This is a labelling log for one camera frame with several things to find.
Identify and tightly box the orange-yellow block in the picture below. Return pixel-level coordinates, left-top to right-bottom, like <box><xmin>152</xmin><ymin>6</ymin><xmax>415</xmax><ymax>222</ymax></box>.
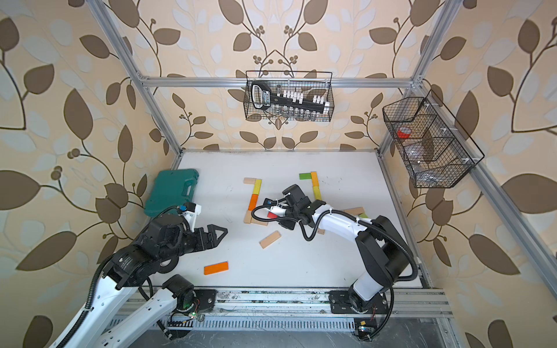
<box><xmin>310</xmin><ymin>172</ymin><xmax>319</xmax><ymax>187</ymax></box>

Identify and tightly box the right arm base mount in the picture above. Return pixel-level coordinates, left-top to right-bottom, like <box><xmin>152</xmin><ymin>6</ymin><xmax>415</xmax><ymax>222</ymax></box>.
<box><xmin>329</xmin><ymin>289</ymin><xmax>389</xmax><ymax>316</ymax></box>

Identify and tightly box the black socket holder tool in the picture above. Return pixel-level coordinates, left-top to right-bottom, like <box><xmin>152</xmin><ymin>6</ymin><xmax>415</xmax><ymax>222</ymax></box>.
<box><xmin>248</xmin><ymin>81</ymin><xmax>333</xmax><ymax>113</ymax></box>

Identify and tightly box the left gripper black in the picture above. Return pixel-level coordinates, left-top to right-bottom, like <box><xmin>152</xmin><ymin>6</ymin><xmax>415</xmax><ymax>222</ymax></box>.
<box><xmin>157</xmin><ymin>224</ymin><xmax>229</xmax><ymax>264</ymax></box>

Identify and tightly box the back wire basket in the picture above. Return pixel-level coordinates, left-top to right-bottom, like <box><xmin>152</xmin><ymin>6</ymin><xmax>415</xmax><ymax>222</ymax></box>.
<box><xmin>243</xmin><ymin>70</ymin><xmax>334</xmax><ymax>123</ymax></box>

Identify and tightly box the orange block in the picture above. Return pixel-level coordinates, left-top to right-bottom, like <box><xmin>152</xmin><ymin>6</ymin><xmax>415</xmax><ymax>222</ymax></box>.
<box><xmin>248</xmin><ymin>194</ymin><xmax>258</xmax><ymax>211</ymax></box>
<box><xmin>204</xmin><ymin>261</ymin><xmax>229</xmax><ymax>276</ymax></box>

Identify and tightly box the wire basket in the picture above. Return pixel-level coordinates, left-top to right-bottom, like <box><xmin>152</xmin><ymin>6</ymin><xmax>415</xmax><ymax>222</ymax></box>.
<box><xmin>243</xmin><ymin>70</ymin><xmax>334</xmax><ymax>123</ymax></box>
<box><xmin>382</xmin><ymin>90</ymin><xmax>484</xmax><ymax>189</ymax></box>

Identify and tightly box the black tape roll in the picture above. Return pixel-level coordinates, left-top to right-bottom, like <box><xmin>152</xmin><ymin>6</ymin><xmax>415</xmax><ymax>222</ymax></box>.
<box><xmin>158</xmin><ymin>256</ymin><xmax>179</xmax><ymax>274</ymax></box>

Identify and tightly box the wooden block pair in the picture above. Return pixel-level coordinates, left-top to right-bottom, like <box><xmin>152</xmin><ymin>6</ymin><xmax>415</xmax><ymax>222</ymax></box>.
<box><xmin>250</xmin><ymin>218</ymin><xmax>268</xmax><ymax>226</ymax></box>
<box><xmin>260</xmin><ymin>231</ymin><xmax>281</xmax><ymax>249</ymax></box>

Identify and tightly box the yellow block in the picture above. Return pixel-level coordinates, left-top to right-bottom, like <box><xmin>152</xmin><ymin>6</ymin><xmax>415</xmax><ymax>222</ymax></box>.
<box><xmin>252</xmin><ymin>179</ymin><xmax>262</xmax><ymax>195</ymax></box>
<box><xmin>313</xmin><ymin>186</ymin><xmax>322</xmax><ymax>200</ymax></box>

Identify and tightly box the right wire basket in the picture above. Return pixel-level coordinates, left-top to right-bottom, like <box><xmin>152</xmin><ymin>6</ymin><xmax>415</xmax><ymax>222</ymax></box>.
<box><xmin>382</xmin><ymin>90</ymin><xmax>484</xmax><ymax>189</ymax></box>

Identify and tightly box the green plastic tool case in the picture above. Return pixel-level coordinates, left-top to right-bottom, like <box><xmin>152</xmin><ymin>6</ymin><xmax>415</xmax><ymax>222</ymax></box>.
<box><xmin>144</xmin><ymin>169</ymin><xmax>200</xmax><ymax>218</ymax></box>

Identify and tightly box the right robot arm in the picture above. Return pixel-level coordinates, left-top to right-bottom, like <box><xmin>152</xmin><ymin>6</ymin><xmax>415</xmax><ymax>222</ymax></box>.
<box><xmin>270</xmin><ymin>184</ymin><xmax>419</xmax><ymax>305</ymax></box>

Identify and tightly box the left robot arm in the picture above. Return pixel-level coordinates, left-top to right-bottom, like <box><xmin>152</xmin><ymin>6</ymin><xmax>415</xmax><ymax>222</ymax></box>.
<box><xmin>52</xmin><ymin>203</ymin><xmax>228</xmax><ymax>347</ymax></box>

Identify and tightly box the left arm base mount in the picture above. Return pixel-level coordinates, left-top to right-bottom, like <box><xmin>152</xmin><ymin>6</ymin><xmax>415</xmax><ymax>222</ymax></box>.
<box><xmin>158</xmin><ymin>289</ymin><xmax>217</xmax><ymax>316</ymax></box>

